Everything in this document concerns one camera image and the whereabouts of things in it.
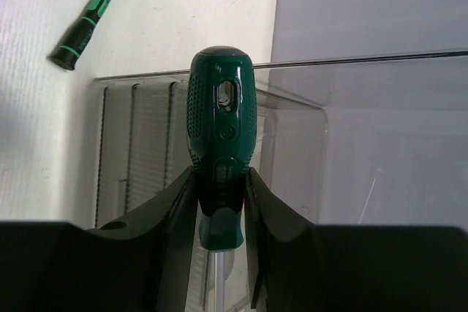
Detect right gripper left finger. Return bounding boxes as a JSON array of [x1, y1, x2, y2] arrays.
[[1, 167, 197, 311]]

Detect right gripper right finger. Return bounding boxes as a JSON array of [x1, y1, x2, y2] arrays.
[[244, 170, 467, 311]]

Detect clear plastic drawer cabinet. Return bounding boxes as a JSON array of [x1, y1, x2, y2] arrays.
[[87, 47, 468, 312]]

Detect long green handle screwdriver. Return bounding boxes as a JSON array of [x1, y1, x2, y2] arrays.
[[186, 46, 257, 311]]

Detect thin black green screwdriver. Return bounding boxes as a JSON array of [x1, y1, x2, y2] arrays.
[[48, 0, 111, 71]]

